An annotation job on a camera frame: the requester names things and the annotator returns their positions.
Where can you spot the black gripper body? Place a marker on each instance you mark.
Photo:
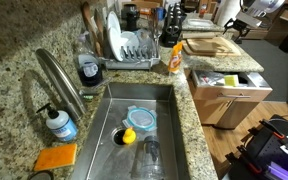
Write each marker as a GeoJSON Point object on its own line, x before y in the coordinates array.
{"type": "Point", "coordinates": [241, 27]}

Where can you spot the yellow sponge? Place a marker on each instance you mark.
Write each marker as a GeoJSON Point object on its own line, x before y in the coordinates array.
{"type": "Point", "coordinates": [231, 80]}

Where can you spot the wooden drawer white inside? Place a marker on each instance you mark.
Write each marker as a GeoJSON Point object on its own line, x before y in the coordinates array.
{"type": "Point", "coordinates": [230, 91]}

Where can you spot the orange sponge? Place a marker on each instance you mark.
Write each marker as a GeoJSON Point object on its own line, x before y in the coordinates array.
{"type": "Point", "coordinates": [55, 156]}

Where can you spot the white paper towel roll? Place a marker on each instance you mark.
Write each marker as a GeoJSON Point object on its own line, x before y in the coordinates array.
{"type": "Point", "coordinates": [225, 11]}

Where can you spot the wooden cutting board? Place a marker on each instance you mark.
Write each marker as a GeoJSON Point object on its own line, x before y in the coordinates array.
{"type": "Point", "coordinates": [235, 53]}
{"type": "Point", "coordinates": [209, 45]}

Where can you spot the clear plastic tray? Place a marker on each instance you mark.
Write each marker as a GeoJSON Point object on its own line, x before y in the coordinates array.
{"type": "Point", "coordinates": [200, 23]}

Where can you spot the long rounded wooden piece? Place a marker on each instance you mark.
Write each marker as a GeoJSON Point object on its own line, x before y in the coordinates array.
{"type": "Point", "coordinates": [197, 35]}

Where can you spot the wooden dresser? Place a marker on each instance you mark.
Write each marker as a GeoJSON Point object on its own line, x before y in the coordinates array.
{"type": "Point", "coordinates": [284, 23]}

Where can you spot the plastic wrapped cutlery pack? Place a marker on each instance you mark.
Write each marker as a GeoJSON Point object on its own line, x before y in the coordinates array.
{"type": "Point", "coordinates": [210, 78]}

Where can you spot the black knife block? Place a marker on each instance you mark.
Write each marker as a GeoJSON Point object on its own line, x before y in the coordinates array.
{"type": "Point", "coordinates": [172, 30]}

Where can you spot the orange cleaner bottle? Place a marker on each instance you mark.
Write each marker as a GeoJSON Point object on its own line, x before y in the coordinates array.
{"type": "Point", "coordinates": [175, 61]}

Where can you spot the stainless steel appliance front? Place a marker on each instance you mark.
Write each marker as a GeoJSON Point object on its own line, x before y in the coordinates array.
{"type": "Point", "coordinates": [237, 115]}

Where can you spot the black clamp orange grip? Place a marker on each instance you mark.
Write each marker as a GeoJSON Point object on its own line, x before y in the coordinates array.
{"type": "Point", "coordinates": [271, 128]}
{"type": "Point", "coordinates": [249, 159]}

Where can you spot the black coffee maker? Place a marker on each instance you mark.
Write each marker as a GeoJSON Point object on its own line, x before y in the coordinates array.
{"type": "Point", "coordinates": [130, 18]}

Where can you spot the white bowl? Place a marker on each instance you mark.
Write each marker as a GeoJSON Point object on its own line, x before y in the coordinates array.
{"type": "Point", "coordinates": [130, 39]}

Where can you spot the grey dish rack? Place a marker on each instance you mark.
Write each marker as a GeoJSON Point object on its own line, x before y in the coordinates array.
{"type": "Point", "coordinates": [130, 62]}

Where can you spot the black robot cart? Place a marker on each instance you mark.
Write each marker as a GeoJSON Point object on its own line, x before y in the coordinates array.
{"type": "Point", "coordinates": [267, 145]}

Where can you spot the white plate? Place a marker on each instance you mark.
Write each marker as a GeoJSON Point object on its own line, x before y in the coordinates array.
{"type": "Point", "coordinates": [115, 45]}
{"type": "Point", "coordinates": [113, 21]}

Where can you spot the blue rimmed container lid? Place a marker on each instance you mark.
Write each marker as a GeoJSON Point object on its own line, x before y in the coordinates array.
{"type": "Point", "coordinates": [140, 118]}

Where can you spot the wooden spoon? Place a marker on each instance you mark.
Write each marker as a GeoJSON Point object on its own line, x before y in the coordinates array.
{"type": "Point", "coordinates": [88, 20]}
{"type": "Point", "coordinates": [99, 26]}

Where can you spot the dark dish soap bottle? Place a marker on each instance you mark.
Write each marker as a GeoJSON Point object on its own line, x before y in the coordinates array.
{"type": "Point", "coordinates": [89, 71]}

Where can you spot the yellow rubber duck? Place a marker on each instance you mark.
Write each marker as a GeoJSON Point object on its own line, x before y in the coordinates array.
{"type": "Point", "coordinates": [129, 136]}

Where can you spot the steel arched faucet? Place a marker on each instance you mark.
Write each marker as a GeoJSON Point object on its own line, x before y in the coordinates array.
{"type": "Point", "coordinates": [60, 80]}

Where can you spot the stainless steel sink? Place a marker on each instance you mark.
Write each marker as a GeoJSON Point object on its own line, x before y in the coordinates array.
{"type": "Point", "coordinates": [100, 156]}

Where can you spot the blue label soap pump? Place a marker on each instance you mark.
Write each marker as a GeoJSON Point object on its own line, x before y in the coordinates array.
{"type": "Point", "coordinates": [63, 127]}

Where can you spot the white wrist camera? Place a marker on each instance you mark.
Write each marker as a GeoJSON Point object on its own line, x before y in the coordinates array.
{"type": "Point", "coordinates": [249, 19]}

